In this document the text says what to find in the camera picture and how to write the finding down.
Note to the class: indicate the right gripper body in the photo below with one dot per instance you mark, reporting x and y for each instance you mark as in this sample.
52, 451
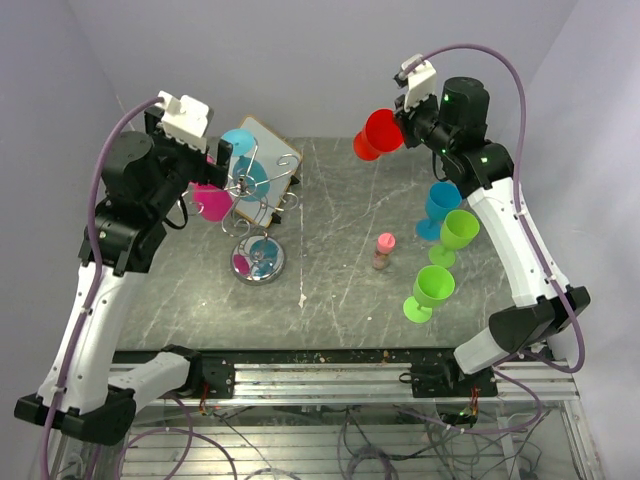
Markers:
418, 120

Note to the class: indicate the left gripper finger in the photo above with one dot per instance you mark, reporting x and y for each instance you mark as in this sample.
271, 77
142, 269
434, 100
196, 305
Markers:
152, 120
221, 165

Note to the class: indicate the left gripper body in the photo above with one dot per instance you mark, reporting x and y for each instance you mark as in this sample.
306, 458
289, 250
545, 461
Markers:
181, 163

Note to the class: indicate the red plastic wine glass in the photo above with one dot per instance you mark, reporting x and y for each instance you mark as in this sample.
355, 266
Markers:
379, 136

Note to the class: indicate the blue wine glass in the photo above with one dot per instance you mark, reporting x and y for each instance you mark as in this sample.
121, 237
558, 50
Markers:
248, 179
442, 198

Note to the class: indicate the magenta plastic wine glass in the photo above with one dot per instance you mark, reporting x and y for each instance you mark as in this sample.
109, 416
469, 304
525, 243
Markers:
212, 200

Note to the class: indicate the chrome wine glass rack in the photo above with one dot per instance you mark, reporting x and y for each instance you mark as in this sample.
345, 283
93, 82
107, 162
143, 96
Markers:
257, 258

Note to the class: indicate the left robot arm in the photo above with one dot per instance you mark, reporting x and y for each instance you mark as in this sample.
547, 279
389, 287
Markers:
139, 177

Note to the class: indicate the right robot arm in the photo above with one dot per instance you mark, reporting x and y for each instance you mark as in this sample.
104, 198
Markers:
453, 126

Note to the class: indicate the green wine glass rear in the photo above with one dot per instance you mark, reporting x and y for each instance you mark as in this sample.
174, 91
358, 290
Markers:
459, 228

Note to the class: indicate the green wine glass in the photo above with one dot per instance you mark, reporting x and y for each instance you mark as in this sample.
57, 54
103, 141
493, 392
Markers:
432, 287
459, 228

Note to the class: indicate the green wine glass front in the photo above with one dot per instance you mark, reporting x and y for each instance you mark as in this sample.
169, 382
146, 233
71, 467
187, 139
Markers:
432, 287

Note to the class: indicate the small pink-capped bottle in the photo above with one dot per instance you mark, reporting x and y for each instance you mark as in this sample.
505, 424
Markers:
385, 245

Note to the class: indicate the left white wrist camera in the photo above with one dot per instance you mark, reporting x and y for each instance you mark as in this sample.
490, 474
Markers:
185, 120

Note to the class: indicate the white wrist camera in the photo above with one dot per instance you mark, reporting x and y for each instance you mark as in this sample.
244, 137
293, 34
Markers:
185, 120
419, 77

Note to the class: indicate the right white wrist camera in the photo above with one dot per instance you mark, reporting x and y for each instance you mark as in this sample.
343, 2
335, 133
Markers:
419, 77

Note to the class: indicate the small whiteboard with wooden frame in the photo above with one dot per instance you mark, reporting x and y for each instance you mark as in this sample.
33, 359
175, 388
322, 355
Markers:
280, 161

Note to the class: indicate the aluminium mounting rail frame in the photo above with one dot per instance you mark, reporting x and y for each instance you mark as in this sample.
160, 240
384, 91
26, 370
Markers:
349, 414

